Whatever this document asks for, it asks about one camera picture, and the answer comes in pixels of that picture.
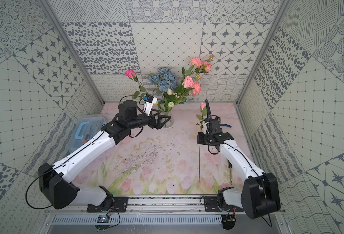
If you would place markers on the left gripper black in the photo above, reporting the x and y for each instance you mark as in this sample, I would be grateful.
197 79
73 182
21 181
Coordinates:
154 121

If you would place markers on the light pink rose stem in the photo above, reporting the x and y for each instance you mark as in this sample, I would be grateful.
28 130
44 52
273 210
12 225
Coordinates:
200 136

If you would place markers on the clear glass vase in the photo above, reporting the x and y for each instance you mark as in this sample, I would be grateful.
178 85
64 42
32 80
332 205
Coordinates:
168 121

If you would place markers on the pink carnation spray stem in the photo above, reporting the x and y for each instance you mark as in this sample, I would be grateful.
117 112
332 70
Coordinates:
198 68

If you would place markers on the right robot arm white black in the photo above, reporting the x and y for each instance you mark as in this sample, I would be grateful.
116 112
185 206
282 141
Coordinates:
260 193

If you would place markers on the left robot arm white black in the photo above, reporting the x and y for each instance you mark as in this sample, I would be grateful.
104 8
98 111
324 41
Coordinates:
56 180

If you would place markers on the yellow white tulip bunch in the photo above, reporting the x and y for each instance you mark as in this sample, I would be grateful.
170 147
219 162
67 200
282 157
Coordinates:
169 99

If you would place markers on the blue hydrangea flower bunch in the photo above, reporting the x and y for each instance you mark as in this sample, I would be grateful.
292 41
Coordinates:
165 79

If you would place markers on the clear blue tool box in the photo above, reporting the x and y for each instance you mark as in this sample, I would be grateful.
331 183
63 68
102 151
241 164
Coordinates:
86 128

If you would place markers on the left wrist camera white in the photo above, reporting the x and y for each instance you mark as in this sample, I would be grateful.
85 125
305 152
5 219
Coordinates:
150 101

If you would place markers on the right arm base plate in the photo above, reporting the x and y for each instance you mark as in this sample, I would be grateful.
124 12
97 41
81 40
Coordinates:
215 204

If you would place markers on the aluminium rail frame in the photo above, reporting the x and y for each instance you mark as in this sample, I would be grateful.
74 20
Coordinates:
148 209

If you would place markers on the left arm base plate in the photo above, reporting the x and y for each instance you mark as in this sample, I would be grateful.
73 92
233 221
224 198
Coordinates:
118 204

